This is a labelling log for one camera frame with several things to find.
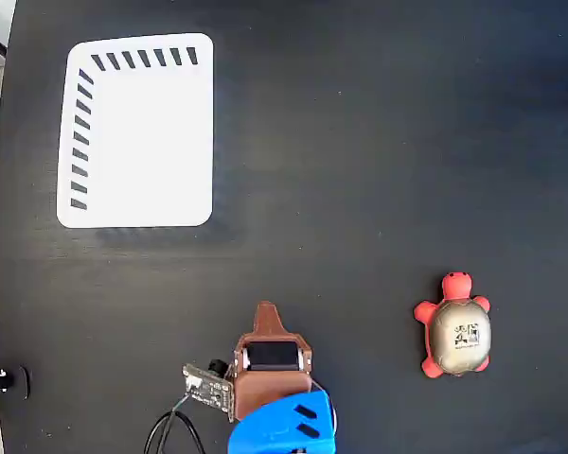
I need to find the red turtle toy gold shell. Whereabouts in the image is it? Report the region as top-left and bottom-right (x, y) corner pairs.
(412, 271), (493, 379)

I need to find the black camera circuit board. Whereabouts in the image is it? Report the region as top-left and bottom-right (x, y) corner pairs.
(181, 358), (236, 423)

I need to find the white rectangular tray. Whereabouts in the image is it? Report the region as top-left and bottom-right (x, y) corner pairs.
(56, 32), (215, 230)

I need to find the black stand clamp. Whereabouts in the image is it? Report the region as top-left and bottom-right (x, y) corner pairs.
(0, 365), (32, 401)

